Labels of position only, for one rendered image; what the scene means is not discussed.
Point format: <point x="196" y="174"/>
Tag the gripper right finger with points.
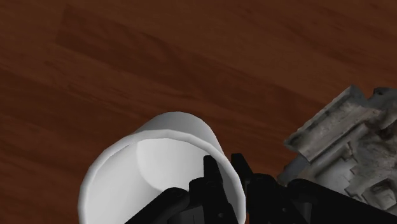
<point x="273" y="198"/>

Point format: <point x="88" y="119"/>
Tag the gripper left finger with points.
<point x="211" y="189"/>

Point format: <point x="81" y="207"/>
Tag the white cup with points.
<point x="145" y="173"/>

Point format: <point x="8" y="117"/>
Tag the grey blocky model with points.
<point x="347" y="142"/>

